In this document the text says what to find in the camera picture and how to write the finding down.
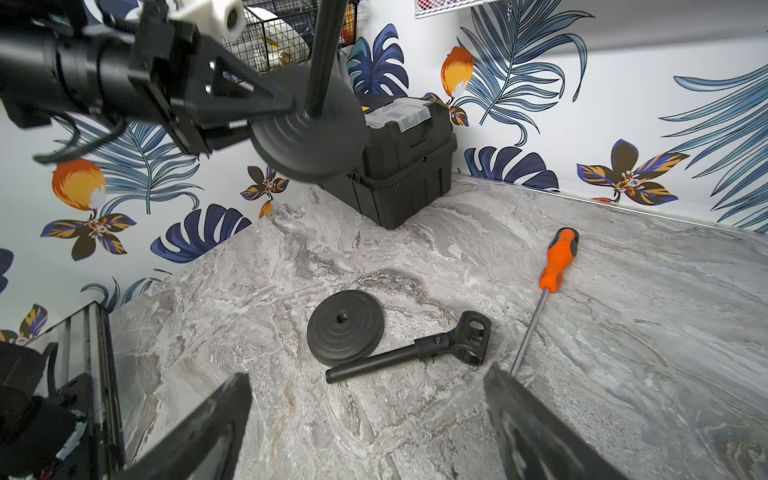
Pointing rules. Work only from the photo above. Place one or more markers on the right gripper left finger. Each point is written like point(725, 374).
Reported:
point(207, 443)

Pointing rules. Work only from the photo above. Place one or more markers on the black plastic toolbox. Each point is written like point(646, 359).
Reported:
point(406, 163)

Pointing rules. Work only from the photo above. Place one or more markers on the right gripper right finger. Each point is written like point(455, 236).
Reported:
point(533, 442)

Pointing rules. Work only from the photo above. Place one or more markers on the orange handled screwdriver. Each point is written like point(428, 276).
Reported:
point(561, 253)

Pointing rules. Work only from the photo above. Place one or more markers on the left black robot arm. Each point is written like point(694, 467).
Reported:
point(52, 69)

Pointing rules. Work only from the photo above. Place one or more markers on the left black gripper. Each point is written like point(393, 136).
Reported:
point(202, 95)

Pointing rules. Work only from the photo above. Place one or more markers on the black wire basket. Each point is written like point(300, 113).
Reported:
point(276, 34)

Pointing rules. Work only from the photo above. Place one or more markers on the aluminium front rail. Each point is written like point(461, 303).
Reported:
point(90, 384)

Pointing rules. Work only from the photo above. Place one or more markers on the clear mesh wall tray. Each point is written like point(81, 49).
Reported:
point(426, 8)

